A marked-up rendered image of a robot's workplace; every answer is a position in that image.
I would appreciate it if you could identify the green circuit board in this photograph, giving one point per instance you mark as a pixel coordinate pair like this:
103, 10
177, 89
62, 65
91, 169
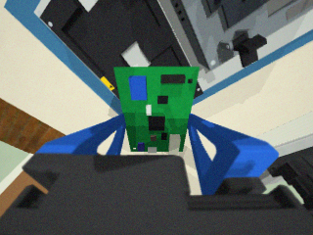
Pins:
156, 102

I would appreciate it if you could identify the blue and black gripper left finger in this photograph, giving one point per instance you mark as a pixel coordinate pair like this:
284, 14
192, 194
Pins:
87, 141

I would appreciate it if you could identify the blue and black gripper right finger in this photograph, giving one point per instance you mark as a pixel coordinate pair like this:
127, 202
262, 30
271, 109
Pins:
237, 154

